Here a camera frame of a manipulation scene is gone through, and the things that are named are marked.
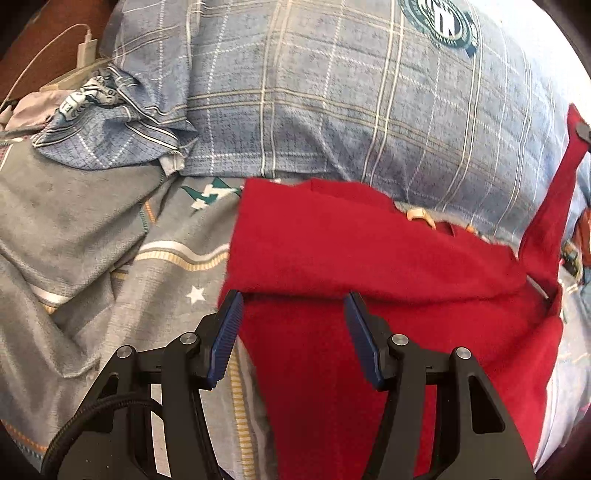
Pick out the blue plaid quilt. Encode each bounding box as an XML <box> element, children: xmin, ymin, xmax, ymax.
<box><xmin>34</xmin><ymin>1</ymin><xmax>590</xmax><ymax>240</ymax></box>

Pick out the grey patterned bed sheet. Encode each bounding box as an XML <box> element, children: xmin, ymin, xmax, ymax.
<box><xmin>1</xmin><ymin>139</ymin><xmax>590</xmax><ymax>479</ymax></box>

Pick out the brown wooden headboard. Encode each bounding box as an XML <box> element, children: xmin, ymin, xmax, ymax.
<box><xmin>1</xmin><ymin>1</ymin><xmax>116</xmax><ymax>99</ymax></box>

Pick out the red knit garment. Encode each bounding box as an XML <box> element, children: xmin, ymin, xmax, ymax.
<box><xmin>224</xmin><ymin>108</ymin><xmax>589</xmax><ymax>479</ymax></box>

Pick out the red plastic bag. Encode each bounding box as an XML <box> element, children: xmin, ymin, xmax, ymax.
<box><xmin>572</xmin><ymin>215</ymin><xmax>591</xmax><ymax>267</ymax></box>

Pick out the white phone charger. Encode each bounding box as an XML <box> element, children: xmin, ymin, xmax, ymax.
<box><xmin>76</xmin><ymin>38</ymin><xmax>97</xmax><ymax>69</ymax></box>

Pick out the pale crumpled garment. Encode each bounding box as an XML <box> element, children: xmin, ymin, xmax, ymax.
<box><xmin>1</xmin><ymin>65</ymin><xmax>105</xmax><ymax>139</ymax></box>

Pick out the white charging cable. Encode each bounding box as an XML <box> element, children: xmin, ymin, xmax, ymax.
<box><xmin>0</xmin><ymin>22</ymin><xmax>93</xmax><ymax>105</ymax></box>

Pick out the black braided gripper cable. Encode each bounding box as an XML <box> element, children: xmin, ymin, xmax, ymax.
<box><xmin>40</xmin><ymin>391</ymin><xmax>164</xmax><ymax>480</ymax></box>

